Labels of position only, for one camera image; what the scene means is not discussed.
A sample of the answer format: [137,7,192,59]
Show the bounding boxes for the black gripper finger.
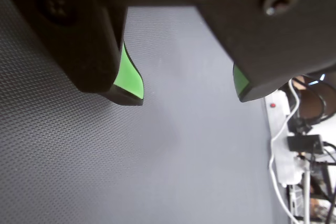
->
[0,0,145,106]
[183,0,336,103]

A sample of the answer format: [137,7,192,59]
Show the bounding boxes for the small black box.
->
[287,134,325,154]

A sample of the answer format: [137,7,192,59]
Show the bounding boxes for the brown cardboard piece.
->
[293,76,331,122]

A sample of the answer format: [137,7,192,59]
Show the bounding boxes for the gray textured mat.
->
[0,0,292,224]

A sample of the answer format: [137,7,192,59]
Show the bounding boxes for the white power strip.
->
[264,89,305,188]

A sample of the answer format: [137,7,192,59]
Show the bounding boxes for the gray metal pole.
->
[303,167,312,224]

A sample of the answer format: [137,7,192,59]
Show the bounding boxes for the black looped cable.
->
[299,76,336,125]

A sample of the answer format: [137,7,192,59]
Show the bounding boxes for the long white cable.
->
[268,79,301,224]

